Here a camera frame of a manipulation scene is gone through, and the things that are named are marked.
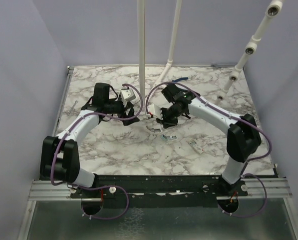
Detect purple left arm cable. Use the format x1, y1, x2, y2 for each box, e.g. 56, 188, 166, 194
50, 83, 144, 221

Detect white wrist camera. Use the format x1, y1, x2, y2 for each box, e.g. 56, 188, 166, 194
120, 89, 136, 106
147, 104, 163, 119

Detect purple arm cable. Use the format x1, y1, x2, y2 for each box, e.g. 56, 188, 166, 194
145, 81, 274, 219
50, 83, 144, 221

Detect white staple box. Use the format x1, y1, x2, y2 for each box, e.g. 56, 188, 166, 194
188, 139, 204, 155

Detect blue handled pliers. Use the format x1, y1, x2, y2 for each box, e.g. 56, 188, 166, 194
172, 77, 189, 83

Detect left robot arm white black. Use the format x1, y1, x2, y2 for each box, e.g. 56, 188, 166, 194
39, 82, 141, 197

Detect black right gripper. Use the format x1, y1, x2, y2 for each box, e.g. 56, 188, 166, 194
155, 105, 184, 128

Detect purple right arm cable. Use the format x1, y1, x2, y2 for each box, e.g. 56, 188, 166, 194
145, 81, 274, 219

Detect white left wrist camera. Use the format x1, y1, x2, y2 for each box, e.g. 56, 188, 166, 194
120, 89, 136, 106

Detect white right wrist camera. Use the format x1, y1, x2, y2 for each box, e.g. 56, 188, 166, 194
147, 104, 163, 119

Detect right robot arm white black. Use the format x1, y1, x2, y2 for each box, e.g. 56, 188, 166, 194
157, 83, 262, 196

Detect aluminium rail frame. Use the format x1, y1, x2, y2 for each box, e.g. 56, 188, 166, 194
18, 65, 293, 240

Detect white PVC pipe frame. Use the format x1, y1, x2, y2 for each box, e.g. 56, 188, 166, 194
145, 0, 285, 103

